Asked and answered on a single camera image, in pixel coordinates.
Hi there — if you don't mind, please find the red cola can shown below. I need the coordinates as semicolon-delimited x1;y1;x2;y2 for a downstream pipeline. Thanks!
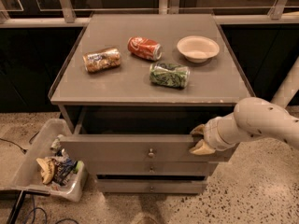
127;36;162;62

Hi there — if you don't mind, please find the white paper bowl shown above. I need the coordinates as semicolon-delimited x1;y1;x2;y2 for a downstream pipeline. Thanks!
177;35;220;63

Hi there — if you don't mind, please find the green white can in bin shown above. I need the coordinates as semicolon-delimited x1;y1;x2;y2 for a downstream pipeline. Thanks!
50;134;64;153

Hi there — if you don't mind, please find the dark snack wrapper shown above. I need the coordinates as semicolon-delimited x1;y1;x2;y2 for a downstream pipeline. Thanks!
53;157;77;186

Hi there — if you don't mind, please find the grey drawer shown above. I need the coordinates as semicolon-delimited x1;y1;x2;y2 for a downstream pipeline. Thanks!
97;179;207;194
85;161;217;175
59;106;236;163

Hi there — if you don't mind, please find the blue cable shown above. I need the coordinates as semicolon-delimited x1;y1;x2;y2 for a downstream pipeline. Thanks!
23;194;49;224

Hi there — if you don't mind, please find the metal window railing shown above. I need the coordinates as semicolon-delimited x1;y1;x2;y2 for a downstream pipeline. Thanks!
0;0;299;28

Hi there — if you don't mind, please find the crumpled brown paper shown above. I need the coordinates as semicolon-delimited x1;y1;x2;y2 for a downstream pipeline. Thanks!
36;158;55;185

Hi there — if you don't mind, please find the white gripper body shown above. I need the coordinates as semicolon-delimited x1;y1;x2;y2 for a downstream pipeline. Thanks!
204;117;235;151

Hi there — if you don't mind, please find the grey bottom drawer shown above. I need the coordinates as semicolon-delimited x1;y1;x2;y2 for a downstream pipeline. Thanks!
97;179;207;194

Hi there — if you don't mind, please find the gold brown can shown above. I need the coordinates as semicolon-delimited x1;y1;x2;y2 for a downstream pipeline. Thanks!
83;47;121;73

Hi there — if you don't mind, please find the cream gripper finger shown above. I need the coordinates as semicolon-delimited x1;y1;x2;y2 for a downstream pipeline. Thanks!
191;124;205;135
189;139;215;156

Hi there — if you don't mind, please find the black cable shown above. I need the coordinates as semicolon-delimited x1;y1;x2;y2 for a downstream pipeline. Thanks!
0;131;40;155

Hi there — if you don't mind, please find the clear plastic trash bin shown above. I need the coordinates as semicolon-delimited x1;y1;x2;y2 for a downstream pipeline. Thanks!
0;119;88;202

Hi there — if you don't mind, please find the grey middle drawer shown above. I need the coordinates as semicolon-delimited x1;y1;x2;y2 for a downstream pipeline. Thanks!
85;161;217;175

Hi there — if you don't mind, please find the grey top drawer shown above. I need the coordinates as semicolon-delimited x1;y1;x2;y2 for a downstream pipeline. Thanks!
59;106;236;163

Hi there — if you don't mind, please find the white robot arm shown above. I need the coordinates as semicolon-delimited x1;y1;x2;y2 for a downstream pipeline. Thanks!
190;58;299;155

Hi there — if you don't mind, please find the grey drawer cabinet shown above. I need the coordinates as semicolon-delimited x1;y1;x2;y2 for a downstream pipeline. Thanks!
50;14;253;183

